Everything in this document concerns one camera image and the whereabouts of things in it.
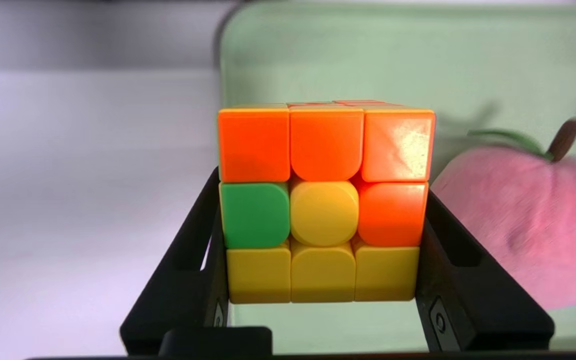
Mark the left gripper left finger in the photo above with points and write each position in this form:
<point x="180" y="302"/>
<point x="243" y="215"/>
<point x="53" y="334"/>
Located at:
<point x="178" y="295"/>

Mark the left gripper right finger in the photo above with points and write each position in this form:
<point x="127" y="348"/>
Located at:
<point x="478" y="305"/>

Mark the pink plush peach toy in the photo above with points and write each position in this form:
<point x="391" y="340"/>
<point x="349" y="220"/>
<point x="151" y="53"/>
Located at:
<point x="533" y="220"/>

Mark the multicolour puzzle cube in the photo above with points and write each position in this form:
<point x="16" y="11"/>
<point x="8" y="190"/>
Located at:
<point x="325" y="210"/>

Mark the light green plastic tray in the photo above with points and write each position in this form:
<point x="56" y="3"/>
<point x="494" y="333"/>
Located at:
<point x="368" y="50"/>

